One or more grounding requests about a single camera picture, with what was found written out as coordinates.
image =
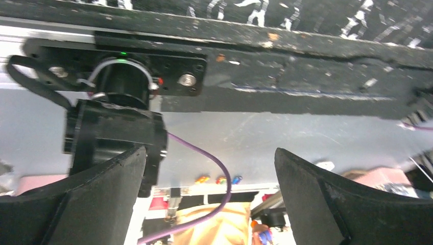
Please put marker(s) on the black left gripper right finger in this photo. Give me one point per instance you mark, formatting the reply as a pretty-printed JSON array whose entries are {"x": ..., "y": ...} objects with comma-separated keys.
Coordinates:
[{"x": 325, "y": 208}]

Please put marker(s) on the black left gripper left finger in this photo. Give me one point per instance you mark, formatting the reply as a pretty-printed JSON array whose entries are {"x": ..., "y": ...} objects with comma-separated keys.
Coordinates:
[{"x": 91, "y": 207}]

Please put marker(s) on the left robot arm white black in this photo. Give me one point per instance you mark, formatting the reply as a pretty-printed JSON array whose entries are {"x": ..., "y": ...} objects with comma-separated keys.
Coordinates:
[{"x": 117, "y": 143}]

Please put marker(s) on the black front mounting rail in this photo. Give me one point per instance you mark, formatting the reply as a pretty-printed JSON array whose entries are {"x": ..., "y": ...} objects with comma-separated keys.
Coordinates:
[{"x": 344, "y": 29}]

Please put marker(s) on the aluminium table frame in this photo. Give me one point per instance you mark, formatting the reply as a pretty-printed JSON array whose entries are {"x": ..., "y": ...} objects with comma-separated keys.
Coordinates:
[{"x": 41, "y": 40}]

